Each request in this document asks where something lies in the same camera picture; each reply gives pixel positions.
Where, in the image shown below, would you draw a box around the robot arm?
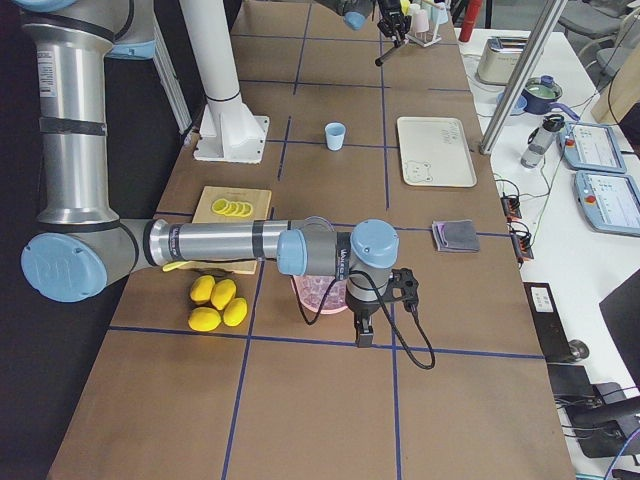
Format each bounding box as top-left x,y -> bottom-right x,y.
19,1 -> 399,347
317,0 -> 411,46

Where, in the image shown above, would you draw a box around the clear ice cubes pile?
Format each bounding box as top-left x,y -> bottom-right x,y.
295,274 -> 346,310

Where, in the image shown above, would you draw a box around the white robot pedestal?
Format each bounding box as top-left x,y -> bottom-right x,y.
180,0 -> 270,164

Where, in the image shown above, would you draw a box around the aluminium frame post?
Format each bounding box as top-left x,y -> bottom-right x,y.
479,0 -> 568,155

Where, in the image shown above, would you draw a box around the white toaster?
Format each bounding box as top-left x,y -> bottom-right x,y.
476,36 -> 528,86

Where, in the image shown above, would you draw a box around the yellow plastic knife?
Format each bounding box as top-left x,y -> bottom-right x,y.
162,261 -> 188,272

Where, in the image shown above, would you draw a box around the pink bowl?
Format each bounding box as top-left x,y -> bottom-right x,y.
290,273 -> 348,316

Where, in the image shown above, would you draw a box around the blue bowl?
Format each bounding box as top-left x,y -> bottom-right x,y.
496,92 -> 527,116

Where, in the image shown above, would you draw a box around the light blue plastic cup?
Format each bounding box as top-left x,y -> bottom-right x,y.
324,122 -> 346,151

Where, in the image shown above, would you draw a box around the blue pot with lid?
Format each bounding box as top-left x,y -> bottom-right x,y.
522,75 -> 580,121

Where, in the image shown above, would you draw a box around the cream bear tray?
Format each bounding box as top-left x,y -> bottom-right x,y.
396,116 -> 477,188

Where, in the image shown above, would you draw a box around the teach pendant tablet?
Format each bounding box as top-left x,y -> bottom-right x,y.
574,170 -> 639,237
558,121 -> 627,174

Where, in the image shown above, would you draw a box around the lemon slices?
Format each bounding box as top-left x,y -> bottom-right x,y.
211,198 -> 253,218

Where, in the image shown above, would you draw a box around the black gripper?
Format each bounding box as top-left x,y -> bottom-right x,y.
345,279 -> 388,347
376,0 -> 406,42

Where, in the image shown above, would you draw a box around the clear water bottle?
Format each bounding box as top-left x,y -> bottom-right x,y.
520,114 -> 565,168

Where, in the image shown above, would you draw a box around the grey folded cloth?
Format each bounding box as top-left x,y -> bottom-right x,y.
432,219 -> 480,253

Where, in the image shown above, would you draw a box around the cup rack with cups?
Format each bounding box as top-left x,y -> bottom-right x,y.
401,0 -> 449,48

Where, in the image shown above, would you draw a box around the steel muddler black tip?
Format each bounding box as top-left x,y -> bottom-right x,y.
374,41 -> 406,67

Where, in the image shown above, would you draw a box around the red bottle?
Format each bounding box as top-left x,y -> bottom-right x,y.
458,0 -> 483,43

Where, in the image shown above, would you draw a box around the wooden cutting board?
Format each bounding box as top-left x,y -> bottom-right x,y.
178,186 -> 272,275

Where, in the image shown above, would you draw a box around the yellow lemon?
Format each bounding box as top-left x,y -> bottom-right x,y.
222,297 -> 248,327
189,275 -> 216,305
188,306 -> 222,332
210,279 -> 237,310

